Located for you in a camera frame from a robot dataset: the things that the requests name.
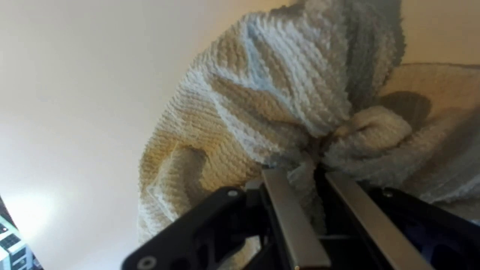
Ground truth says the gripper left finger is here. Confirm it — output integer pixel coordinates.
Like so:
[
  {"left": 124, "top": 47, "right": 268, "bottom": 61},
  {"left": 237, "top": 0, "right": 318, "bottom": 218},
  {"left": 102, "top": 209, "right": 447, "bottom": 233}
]
[{"left": 120, "top": 166, "right": 333, "bottom": 270}]

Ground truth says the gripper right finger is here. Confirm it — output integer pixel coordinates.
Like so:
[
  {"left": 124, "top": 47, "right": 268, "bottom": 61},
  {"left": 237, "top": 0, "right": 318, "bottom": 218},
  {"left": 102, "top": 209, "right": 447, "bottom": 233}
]
[{"left": 315, "top": 167, "right": 480, "bottom": 270}]

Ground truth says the white towel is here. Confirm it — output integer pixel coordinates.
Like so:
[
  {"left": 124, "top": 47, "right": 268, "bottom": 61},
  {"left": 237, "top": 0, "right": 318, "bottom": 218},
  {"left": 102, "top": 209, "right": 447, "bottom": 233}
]
[{"left": 135, "top": 0, "right": 480, "bottom": 270}]

